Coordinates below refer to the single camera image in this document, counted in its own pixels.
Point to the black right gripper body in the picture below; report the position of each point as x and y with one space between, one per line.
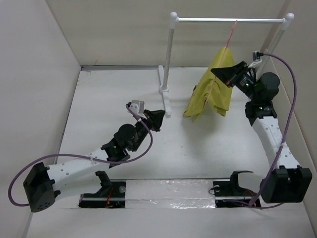
240 78

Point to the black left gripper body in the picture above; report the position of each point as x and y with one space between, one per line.
149 122

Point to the yellow trousers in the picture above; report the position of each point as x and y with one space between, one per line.
220 96

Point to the pink wire hanger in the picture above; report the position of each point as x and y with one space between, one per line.
220 64

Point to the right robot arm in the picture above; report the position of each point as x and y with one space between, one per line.
287 181

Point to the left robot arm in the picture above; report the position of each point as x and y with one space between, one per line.
44 185

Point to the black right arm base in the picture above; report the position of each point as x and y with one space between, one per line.
237 190

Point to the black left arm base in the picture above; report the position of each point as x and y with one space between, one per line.
111 195

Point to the white clothes rack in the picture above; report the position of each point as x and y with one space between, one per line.
279 26

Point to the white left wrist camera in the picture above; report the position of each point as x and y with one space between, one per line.
137 107

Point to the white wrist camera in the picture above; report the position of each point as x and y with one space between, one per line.
257 59
137 107

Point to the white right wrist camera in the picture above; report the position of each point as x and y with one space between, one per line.
257 59

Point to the aluminium frame rail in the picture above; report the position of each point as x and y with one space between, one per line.
117 67

